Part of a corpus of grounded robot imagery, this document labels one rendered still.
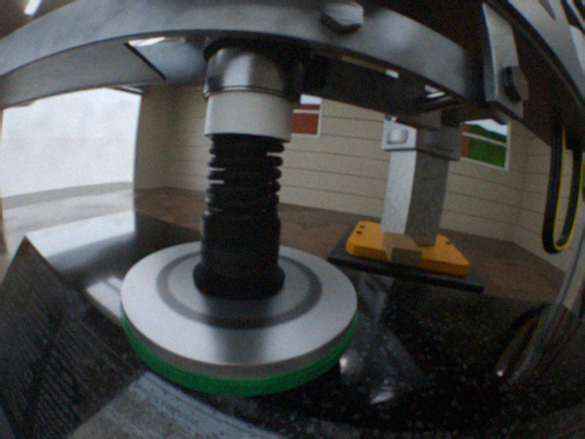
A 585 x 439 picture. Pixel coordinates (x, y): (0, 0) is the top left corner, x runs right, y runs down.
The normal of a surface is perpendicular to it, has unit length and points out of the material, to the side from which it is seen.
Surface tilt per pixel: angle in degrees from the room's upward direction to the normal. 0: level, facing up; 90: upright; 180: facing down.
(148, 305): 0
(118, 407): 45
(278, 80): 90
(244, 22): 90
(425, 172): 90
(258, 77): 90
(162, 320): 0
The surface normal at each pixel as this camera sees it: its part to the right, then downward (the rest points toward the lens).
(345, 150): -0.31, 0.18
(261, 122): 0.43, 0.24
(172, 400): -0.13, -0.56
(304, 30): 0.15, 0.23
